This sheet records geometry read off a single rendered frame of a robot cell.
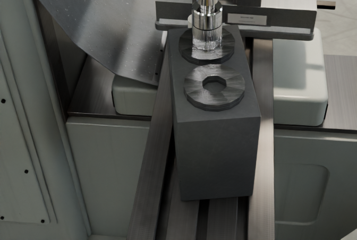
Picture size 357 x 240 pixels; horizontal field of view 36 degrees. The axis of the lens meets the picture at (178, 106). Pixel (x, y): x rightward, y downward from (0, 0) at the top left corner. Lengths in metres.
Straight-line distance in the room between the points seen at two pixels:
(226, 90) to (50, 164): 0.73
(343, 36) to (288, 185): 1.46
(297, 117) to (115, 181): 0.53
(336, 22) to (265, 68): 1.79
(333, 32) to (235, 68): 2.01
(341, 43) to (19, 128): 1.82
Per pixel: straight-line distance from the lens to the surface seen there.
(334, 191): 1.49
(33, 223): 1.65
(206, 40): 0.85
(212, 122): 0.77
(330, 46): 2.74
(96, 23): 1.27
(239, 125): 0.79
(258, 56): 1.17
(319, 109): 1.28
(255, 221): 0.90
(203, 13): 0.83
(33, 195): 1.53
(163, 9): 1.23
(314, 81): 1.30
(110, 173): 1.49
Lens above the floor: 1.66
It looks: 44 degrees down
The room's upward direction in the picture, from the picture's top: 2 degrees counter-clockwise
